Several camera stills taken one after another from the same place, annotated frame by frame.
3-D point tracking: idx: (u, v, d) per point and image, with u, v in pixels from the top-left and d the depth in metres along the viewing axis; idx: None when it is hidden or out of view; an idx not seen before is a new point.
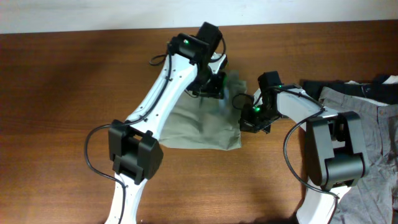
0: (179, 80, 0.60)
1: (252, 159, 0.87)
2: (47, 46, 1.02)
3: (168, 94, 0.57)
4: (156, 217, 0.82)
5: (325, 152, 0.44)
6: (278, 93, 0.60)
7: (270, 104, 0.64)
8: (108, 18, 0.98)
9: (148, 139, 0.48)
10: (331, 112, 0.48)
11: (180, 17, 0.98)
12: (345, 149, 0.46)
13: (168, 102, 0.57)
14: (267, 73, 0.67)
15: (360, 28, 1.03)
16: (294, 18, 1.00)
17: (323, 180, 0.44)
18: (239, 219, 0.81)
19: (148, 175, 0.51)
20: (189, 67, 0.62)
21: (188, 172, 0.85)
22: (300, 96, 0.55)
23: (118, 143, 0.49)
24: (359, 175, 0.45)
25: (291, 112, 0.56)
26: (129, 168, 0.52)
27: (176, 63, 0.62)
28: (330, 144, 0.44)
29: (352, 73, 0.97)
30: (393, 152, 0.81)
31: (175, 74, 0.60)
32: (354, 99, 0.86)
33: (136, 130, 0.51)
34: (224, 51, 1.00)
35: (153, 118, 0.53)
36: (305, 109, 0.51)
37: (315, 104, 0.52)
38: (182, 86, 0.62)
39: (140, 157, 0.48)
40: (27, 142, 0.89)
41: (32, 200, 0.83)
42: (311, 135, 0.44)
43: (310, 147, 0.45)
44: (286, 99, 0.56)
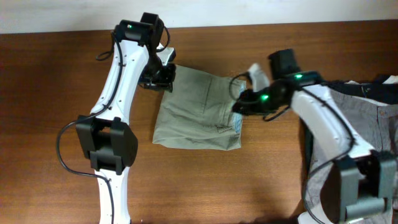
0: (132, 65, 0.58)
1: (251, 159, 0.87)
2: (46, 46, 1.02)
3: (124, 81, 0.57)
4: (156, 217, 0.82)
5: (349, 198, 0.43)
6: (296, 91, 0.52)
7: (282, 97, 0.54)
8: (107, 18, 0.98)
9: (117, 124, 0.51)
10: (361, 149, 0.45)
11: (180, 17, 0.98)
12: (371, 188, 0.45)
13: (128, 88, 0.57)
14: (279, 53, 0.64)
15: (359, 28, 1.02)
16: (293, 18, 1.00)
17: (341, 220, 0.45)
18: (239, 219, 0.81)
19: (128, 162, 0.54)
20: (138, 50, 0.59)
21: (187, 172, 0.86)
22: (324, 106, 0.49)
23: (89, 137, 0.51)
24: (377, 213, 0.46)
25: (310, 120, 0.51)
26: (107, 161, 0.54)
27: (125, 48, 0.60)
28: (356, 191, 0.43)
29: (351, 73, 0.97)
30: (393, 152, 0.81)
31: (126, 59, 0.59)
32: (354, 100, 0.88)
33: (102, 120, 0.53)
34: (223, 50, 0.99)
35: (117, 105, 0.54)
36: (332, 132, 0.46)
37: (344, 125, 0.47)
38: (138, 70, 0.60)
39: (114, 146, 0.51)
40: (25, 141, 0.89)
41: (32, 200, 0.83)
42: (337, 181, 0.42)
43: (333, 188, 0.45)
44: (308, 104, 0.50)
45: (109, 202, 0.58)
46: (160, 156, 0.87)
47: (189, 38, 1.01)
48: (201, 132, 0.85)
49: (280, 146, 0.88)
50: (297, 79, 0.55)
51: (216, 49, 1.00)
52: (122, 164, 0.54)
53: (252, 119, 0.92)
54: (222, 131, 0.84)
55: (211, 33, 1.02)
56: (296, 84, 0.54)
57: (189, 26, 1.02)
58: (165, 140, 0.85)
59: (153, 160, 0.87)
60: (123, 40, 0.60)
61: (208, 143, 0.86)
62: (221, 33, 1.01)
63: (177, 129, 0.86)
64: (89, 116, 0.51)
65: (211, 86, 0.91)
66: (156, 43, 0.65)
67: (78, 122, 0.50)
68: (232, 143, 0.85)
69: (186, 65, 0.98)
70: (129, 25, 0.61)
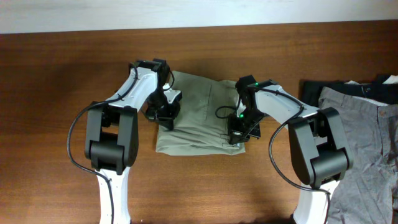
0: (146, 81, 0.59)
1: (251, 159, 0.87)
2: (46, 46, 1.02)
3: (138, 87, 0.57)
4: (155, 217, 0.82)
5: (310, 150, 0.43)
6: (256, 93, 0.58)
7: (249, 103, 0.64)
8: (107, 19, 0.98)
9: (128, 111, 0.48)
10: (310, 111, 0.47)
11: (180, 17, 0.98)
12: (329, 145, 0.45)
13: (140, 95, 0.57)
14: (242, 78, 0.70)
15: (359, 28, 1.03)
16: (293, 18, 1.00)
17: (310, 178, 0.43)
18: (239, 219, 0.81)
19: (130, 160, 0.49)
20: (151, 73, 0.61)
21: (188, 172, 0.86)
22: (278, 94, 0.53)
23: (97, 126, 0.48)
24: (344, 167, 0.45)
25: (271, 111, 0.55)
26: (107, 159, 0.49)
27: (140, 70, 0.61)
28: (313, 142, 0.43)
29: (351, 74, 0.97)
30: (393, 152, 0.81)
31: (140, 75, 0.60)
32: (354, 99, 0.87)
33: (114, 108, 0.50)
34: (223, 51, 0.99)
35: (129, 99, 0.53)
36: (285, 109, 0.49)
37: (295, 101, 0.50)
38: (147, 91, 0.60)
39: (120, 136, 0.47)
40: (26, 142, 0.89)
41: (32, 200, 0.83)
42: (293, 135, 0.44)
43: (295, 149, 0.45)
44: (265, 99, 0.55)
45: (108, 202, 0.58)
46: (160, 156, 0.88)
47: (189, 38, 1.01)
48: (203, 138, 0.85)
49: (280, 146, 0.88)
50: (257, 84, 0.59)
51: (216, 50, 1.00)
52: (124, 163, 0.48)
53: None
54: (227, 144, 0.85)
55: (211, 33, 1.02)
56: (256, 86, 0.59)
57: (189, 26, 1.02)
58: (169, 149, 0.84)
59: (153, 160, 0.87)
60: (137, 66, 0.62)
61: (211, 149, 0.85)
62: (221, 33, 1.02)
63: (180, 137, 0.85)
64: (101, 102, 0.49)
65: (212, 92, 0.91)
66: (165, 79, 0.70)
67: (89, 107, 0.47)
68: (237, 149, 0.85)
69: (187, 65, 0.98)
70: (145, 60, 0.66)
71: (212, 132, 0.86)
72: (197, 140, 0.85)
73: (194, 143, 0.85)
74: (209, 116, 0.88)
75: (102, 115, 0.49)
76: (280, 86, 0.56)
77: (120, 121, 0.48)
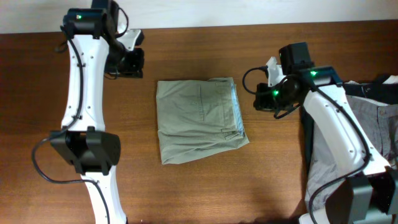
0: (93, 60, 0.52)
1: (252, 160, 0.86)
2: (45, 46, 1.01)
3: (87, 81, 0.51)
4: (156, 216, 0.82)
5: (358, 210, 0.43)
6: (311, 92, 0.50)
7: (295, 93, 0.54)
8: None
9: (93, 134, 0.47)
10: (377, 163, 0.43)
11: (179, 18, 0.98)
12: (381, 203, 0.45)
13: (95, 86, 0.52)
14: (292, 46, 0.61)
15: (359, 28, 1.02)
16: (293, 18, 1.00)
17: None
18: (239, 219, 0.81)
19: (114, 160, 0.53)
20: (95, 42, 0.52)
21: (188, 172, 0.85)
22: (340, 112, 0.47)
23: (67, 149, 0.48)
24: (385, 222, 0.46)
25: (322, 127, 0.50)
26: (91, 165, 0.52)
27: (79, 45, 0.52)
28: (365, 205, 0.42)
29: (351, 74, 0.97)
30: (393, 152, 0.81)
31: (84, 56, 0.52)
32: (354, 99, 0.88)
33: (76, 131, 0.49)
34: (223, 51, 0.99)
35: (86, 113, 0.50)
36: (347, 144, 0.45)
37: (360, 137, 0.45)
38: (101, 66, 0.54)
39: (96, 152, 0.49)
40: (28, 142, 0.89)
41: (33, 200, 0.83)
42: (350, 198, 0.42)
43: (342, 201, 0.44)
44: (322, 109, 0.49)
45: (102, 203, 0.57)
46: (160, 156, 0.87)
47: (189, 38, 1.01)
48: (206, 139, 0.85)
49: (280, 146, 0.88)
50: (315, 74, 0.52)
51: (216, 50, 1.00)
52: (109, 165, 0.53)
53: (252, 118, 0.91)
54: (231, 137, 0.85)
55: (211, 33, 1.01)
56: (313, 81, 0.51)
57: (189, 27, 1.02)
58: (175, 158, 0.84)
59: (153, 161, 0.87)
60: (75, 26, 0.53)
61: (216, 147, 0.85)
62: (221, 33, 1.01)
63: (182, 142, 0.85)
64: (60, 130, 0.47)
65: (202, 92, 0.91)
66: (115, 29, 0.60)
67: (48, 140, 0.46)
68: (241, 140, 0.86)
69: (187, 66, 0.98)
70: (78, 14, 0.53)
71: (212, 130, 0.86)
72: (199, 141, 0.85)
73: (198, 145, 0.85)
74: (206, 116, 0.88)
75: (69, 140, 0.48)
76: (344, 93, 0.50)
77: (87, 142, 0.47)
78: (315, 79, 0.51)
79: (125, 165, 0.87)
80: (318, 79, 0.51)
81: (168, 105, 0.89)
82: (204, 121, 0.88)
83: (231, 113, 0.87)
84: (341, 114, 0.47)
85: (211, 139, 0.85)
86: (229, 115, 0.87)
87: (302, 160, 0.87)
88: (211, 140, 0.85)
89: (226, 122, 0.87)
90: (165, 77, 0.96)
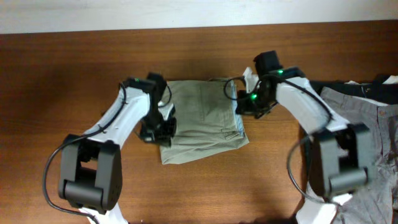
0: (136, 104, 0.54)
1: (252, 160, 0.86)
2: (46, 47, 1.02)
3: (125, 113, 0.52)
4: (156, 217, 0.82)
5: (331, 160, 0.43)
6: (278, 84, 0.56)
7: (268, 91, 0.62)
8: (107, 20, 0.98)
9: (109, 146, 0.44)
10: (338, 123, 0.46)
11: (179, 17, 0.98)
12: (352, 162, 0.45)
13: (129, 120, 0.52)
14: (263, 56, 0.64)
15: (359, 28, 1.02)
16: (293, 18, 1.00)
17: (326, 191, 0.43)
18: (239, 219, 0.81)
19: (109, 204, 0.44)
20: (142, 95, 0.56)
21: (188, 172, 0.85)
22: (305, 93, 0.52)
23: (73, 163, 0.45)
24: (362, 183, 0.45)
25: (293, 110, 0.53)
26: (83, 201, 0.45)
27: (129, 92, 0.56)
28: (336, 158, 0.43)
29: (351, 74, 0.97)
30: (393, 152, 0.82)
31: (129, 99, 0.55)
32: (354, 100, 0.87)
33: (92, 142, 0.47)
34: (223, 51, 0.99)
35: (112, 130, 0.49)
36: (310, 110, 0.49)
37: (321, 104, 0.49)
38: (138, 112, 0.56)
39: (99, 176, 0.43)
40: (27, 142, 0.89)
41: (33, 200, 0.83)
42: (318, 150, 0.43)
43: (315, 160, 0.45)
44: (289, 94, 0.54)
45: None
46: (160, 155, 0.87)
47: (189, 38, 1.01)
48: (206, 139, 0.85)
49: (280, 146, 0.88)
50: (282, 73, 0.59)
51: (216, 50, 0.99)
52: (102, 206, 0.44)
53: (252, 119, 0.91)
54: (231, 138, 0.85)
55: (211, 33, 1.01)
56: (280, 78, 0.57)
57: (189, 26, 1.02)
58: (175, 158, 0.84)
59: (153, 160, 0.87)
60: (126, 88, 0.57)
61: (216, 147, 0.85)
62: (221, 33, 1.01)
63: (184, 142, 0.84)
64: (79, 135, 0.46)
65: (203, 92, 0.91)
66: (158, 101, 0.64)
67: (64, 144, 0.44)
68: (242, 140, 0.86)
69: (187, 65, 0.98)
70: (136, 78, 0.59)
71: (212, 130, 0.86)
72: (199, 142, 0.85)
73: (197, 144, 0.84)
74: (206, 115, 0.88)
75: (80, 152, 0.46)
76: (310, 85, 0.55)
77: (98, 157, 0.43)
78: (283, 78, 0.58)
79: (125, 165, 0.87)
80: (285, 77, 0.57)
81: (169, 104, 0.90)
82: (204, 120, 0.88)
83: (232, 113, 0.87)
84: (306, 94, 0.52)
85: (210, 138, 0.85)
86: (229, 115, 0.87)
87: (302, 161, 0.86)
88: (210, 140, 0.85)
89: (227, 123, 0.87)
90: (165, 77, 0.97)
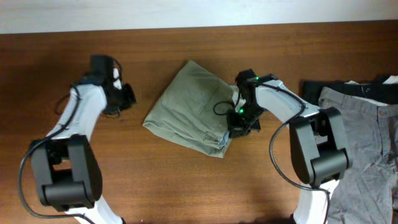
0: (88, 99, 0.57)
1: (252, 160, 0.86)
2: (45, 48, 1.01)
3: (83, 109, 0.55)
4: (157, 217, 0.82)
5: (310, 147, 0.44)
6: (257, 87, 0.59)
7: (249, 98, 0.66)
8: (106, 20, 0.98)
9: (76, 139, 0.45)
10: (311, 111, 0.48)
11: (178, 18, 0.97)
12: (331, 145, 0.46)
13: (87, 115, 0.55)
14: (242, 72, 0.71)
15: (360, 28, 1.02)
16: (293, 18, 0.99)
17: (310, 177, 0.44)
18: (239, 219, 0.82)
19: (94, 193, 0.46)
20: (94, 90, 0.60)
21: (188, 172, 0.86)
22: (278, 91, 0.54)
23: (45, 166, 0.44)
24: (344, 167, 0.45)
25: (272, 107, 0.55)
26: (68, 201, 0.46)
27: (81, 89, 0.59)
28: (314, 143, 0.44)
29: (351, 74, 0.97)
30: (393, 152, 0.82)
31: (83, 94, 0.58)
32: (354, 99, 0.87)
33: (60, 142, 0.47)
34: (223, 51, 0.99)
35: (74, 126, 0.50)
36: (286, 105, 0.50)
37: (295, 98, 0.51)
38: (94, 106, 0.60)
39: (76, 169, 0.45)
40: (28, 142, 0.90)
41: (33, 200, 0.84)
42: (295, 137, 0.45)
43: (295, 148, 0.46)
44: (267, 94, 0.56)
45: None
46: (160, 156, 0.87)
47: (189, 38, 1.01)
48: (189, 131, 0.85)
49: (280, 146, 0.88)
50: (258, 79, 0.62)
51: (216, 50, 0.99)
52: (87, 198, 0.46)
53: None
54: (209, 141, 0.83)
55: (211, 34, 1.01)
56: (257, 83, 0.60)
57: (189, 26, 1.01)
58: (155, 129, 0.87)
59: (153, 161, 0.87)
60: (76, 88, 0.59)
61: (194, 144, 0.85)
62: (220, 33, 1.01)
63: (170, 124, 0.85)
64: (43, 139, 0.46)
65: (216, 90, 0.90)
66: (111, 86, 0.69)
67: (31, 150, 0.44)
68: (216, 152, 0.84)
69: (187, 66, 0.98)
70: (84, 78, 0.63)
71: (198, 126, 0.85)
72: (183, 131, 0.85)
73: (179, 132, 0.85)
74: (204, 111, 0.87)
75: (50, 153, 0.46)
76: (280, 81, 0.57)
77: (69, 152, 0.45)
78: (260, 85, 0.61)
79: (125, 165, 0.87)
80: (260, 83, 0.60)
81: (183, 84, 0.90)
82: (199, 115, 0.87)
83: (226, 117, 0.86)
84: (281, 91, 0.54)
85: (191, 132, 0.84)
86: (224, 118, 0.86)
87: None
88: (190, 134, 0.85)
89: (212, 126, 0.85)
90: (165, 77, 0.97)
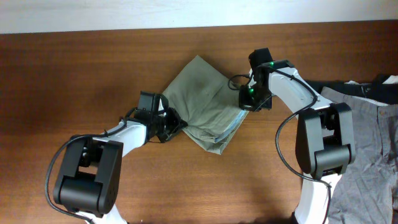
0: (136, 129, 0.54)
1: (252, 159, 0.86)
2: (44, 47, 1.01)
3: (125, 130, 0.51)
4: (156, 216, 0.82)
5: (318, 139, 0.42)
6: (270, 73, 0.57)
7: (262, 81, 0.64)
8: (106, 20, 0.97)
9: (113, 144, 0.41)
10: (324, 104, 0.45)
11: (178, 18, 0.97)
12: (337, 140, 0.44)
13: (130, 139, 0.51)
14: (257, 51, 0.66)
15: (360, 28, 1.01)
16: (295, 18, 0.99)
17: (311, 168, 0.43)
18: (239, 219, 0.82)
19: (107, 206, 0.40)
20: (140, 126, 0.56)
21: (187, 172, 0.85)
22: (293, 79, 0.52)
23: (75, 162, 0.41)
24: (346, 161, 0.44)
25: (283, 96, 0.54)
26: (79, 206, 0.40)
27: (130, 122, 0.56)
28: (321, 137, 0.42)
29: (351, 74, 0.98)
30: (393, 152, 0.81)
31: (130, 124, 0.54)
32: (354, 99, 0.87)
33: (96, 142, 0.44)
34: (223, 51, 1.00)
35: (114, 137, 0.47)
36: (296, 96, 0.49)
37: (308, 89, 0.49)
38: (137, 138, 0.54)
39: (101, 172, 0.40)
40: (28, 142, 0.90)
41: (34, 199, 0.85)
42: (302, 128, 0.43)
43: (301, 139, 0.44)
44: (279, 82, 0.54)
45: None
46: (160, 155, 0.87)
47: (189, 38, 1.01)
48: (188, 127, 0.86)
49: (280, 146, 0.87)
50: (273, 64, 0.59)
51: (216, 50, 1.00)
52: (99, 210, 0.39)
53: (252, 119, 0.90)
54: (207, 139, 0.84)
55: (212, 33, 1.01)
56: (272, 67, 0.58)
57: (189, 26, 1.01)
58: None
59: (153, 160, 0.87)
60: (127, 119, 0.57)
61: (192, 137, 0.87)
62: (221, 33, 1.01)
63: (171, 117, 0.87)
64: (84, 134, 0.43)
65: (220, 89, 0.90)
66: (153, 129, 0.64)
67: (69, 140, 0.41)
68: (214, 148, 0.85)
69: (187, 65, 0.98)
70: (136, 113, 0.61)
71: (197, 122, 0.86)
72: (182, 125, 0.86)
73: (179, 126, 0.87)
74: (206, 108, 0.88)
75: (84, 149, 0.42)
76: (296, 70, 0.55)
77: (103, 153, 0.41)
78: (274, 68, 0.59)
79: (125, 164, 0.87)
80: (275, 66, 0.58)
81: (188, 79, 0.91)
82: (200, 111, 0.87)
83: (227, 117, 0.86)
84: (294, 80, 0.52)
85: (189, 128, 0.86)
86: (225, 117, 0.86)
87: None
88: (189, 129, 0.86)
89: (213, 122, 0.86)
90: (165, 77, 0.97)
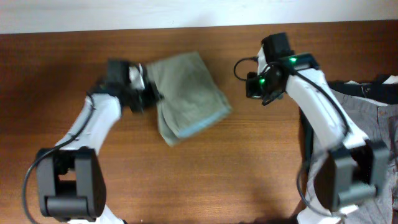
0: (104, 109, 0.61)
1: (252, 160, 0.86)
2: (43, 48, 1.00)
3: (94, 119, 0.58)
4: (157, 216, 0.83)
5: (344, 179, 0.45)
6: (292, 76, 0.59)
7: (277, 79, 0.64)
8: (105, 21, 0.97)
9: (83, 152, 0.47)
10: (357, 138, 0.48)
11: (178, 18, 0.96)
12: (365, 176, 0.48)
13: (99, 125, 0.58)
14: (273, 38, 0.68)
15: (362, 27, 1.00)
16: (295, 18, 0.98)
17: (334, 205, 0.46)
18: (239, 219, 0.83)
19: (95, 210, 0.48)
20: (110, 99, 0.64)
21: (187, 172, 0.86)
22: (319, 92, 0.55)
23: (50, 178, 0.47)
24: (368, 198, 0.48)
25: (306, 108, 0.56)
26: (69, 214, 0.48)
27: (96, 99, 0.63)
28: (349, 177, 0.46)
29: (349, 75, 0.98)
30: (393, 152, 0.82)
31: (97, 104, 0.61)
32: (354, 99, 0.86)
33: (66, 153, 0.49)
34: (224, 51, 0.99)
35: (85, 136, 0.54)
36: (327, 119, 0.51)
37: (336, 108, 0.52)
38: (107, 116, 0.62)
39: (80, 184, 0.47)
40: (28, 143, 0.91)
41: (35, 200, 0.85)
42: (333, 168, 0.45)
43: (329, 177, 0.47)
44: (303, 90, 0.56)
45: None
46: (160, 156, 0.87)
47: (189, 38, 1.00)
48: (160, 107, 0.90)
49: (280, 146, 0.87)
50: (295, 61, 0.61)
51: (216, 50, 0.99)
52: (88, 213, 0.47)
53: (252, 119, 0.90)
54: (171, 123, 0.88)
55: (212, 33, 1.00)
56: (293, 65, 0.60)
57: (189, 26, 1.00)
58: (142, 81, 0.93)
59: (153, 161, 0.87)
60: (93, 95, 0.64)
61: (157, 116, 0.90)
62: (220, 33, 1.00)
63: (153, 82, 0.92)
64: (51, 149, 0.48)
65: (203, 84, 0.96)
66: (126, 99, 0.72)
67: (38, 159, 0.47)
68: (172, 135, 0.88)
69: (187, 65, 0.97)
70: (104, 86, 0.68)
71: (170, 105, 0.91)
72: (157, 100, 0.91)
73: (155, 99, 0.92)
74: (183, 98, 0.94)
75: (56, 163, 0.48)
76: (319, 79, 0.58)
77: (76, 167, 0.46)
78: (295, 65, 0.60)
79: (125, 165, 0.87)
80: (298, 64, 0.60)
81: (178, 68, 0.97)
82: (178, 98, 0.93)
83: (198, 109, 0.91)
84: (319, 93, 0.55)
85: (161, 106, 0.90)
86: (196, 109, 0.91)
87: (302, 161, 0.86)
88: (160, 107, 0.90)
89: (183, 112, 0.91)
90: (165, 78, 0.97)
